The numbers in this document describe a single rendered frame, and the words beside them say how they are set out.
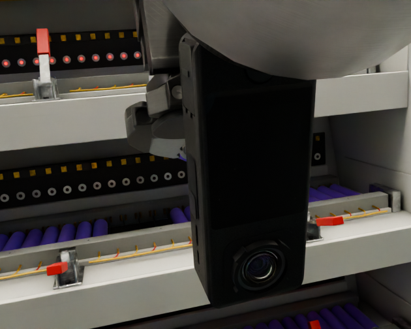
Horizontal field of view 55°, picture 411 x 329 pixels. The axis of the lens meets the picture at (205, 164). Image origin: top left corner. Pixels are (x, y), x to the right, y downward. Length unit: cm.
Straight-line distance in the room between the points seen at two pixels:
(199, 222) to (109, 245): 31
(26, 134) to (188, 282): 22
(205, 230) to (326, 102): 36
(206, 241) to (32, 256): 33
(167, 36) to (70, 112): 26
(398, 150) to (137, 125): 44
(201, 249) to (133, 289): 26
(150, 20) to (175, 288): 30
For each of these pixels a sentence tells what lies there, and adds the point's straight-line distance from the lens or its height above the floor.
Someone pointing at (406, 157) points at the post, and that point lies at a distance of 57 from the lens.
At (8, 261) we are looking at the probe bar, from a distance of 48.
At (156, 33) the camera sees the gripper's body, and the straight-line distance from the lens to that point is 18.
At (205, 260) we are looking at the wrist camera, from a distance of 16.
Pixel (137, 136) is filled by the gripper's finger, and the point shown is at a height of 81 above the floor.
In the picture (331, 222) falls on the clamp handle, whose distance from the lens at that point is 41.
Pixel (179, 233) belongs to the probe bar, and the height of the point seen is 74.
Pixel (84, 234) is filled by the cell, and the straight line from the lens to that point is 50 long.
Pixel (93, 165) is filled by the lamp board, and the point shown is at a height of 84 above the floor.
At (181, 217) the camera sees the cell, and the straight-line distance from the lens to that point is 51.
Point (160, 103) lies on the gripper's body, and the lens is 17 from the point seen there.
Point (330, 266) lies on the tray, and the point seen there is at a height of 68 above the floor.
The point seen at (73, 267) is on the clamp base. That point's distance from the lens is 42.
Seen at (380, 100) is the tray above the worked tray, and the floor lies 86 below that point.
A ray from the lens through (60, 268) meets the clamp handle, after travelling 36.
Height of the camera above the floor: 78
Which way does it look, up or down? 4 degrees up
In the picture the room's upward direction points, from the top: 8 degrees counter-clockwise
